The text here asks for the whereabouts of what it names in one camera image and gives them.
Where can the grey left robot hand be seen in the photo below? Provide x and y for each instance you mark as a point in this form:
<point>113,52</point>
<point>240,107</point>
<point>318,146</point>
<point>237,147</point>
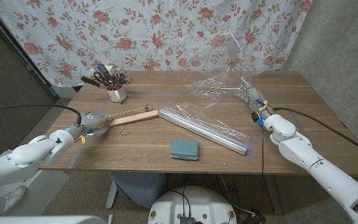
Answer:
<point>93,121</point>

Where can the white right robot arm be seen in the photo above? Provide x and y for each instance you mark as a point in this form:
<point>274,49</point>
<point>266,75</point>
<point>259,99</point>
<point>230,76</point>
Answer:
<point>322,168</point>

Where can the grey blue stool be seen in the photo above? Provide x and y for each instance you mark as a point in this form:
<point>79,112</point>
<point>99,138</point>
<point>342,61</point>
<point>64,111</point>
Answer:
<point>138,186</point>

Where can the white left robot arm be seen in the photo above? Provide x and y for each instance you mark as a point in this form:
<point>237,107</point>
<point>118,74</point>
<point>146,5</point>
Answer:
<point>26,155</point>

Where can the light wooden strip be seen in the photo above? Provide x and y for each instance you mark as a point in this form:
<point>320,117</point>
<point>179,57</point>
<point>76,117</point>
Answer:
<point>135,118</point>

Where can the grey table leg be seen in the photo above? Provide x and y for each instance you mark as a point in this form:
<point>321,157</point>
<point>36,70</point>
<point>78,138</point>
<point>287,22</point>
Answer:
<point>273,196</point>

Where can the dark grey partition panel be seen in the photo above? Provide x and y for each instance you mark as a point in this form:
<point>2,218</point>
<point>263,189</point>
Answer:
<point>5,77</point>

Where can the white tool mug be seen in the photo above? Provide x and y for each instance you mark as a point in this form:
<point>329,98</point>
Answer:
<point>117,94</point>

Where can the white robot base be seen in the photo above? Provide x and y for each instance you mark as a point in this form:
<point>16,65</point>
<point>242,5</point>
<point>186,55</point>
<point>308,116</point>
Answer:
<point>194,202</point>

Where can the small white box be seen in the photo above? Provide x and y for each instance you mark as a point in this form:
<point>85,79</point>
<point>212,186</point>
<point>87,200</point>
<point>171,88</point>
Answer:
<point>110,68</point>

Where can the teal toy case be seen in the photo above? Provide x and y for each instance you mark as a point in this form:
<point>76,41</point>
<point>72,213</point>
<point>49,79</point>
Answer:
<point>184,149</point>

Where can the black power adapter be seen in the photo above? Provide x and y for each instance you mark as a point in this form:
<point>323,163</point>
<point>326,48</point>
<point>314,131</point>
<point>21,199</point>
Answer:
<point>253,217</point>

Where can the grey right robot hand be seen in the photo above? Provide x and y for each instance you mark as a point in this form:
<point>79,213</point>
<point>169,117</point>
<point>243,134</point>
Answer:
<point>255,96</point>

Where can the white robot torso edge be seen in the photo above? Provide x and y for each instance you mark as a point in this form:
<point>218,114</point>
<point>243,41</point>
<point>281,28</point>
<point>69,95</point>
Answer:
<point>42,220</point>

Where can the cling film roll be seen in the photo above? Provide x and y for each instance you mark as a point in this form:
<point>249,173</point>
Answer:
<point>204,132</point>

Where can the white shoe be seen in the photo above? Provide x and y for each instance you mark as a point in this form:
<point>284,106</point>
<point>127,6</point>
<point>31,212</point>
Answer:
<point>14,197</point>

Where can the floral backdrop cloth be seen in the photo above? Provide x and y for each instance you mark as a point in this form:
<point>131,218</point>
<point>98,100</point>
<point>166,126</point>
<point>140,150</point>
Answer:
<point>166,31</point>

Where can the white floor platform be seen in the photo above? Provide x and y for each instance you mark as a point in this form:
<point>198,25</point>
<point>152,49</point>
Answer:
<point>45,189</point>

